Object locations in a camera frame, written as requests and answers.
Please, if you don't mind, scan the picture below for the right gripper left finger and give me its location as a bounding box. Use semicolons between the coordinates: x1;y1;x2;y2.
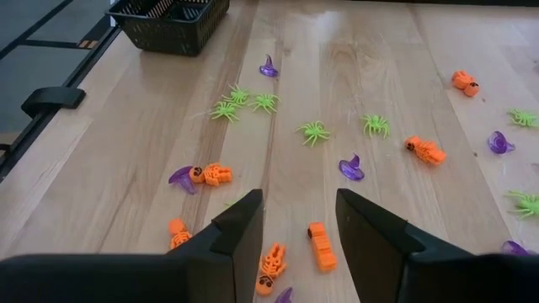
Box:
0;188;265;303

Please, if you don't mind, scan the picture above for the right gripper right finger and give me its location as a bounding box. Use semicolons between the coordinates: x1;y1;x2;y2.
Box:
334;188;539;303

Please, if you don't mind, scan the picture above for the black plastic basket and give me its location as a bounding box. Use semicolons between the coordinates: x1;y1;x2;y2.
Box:
104;0;231;57

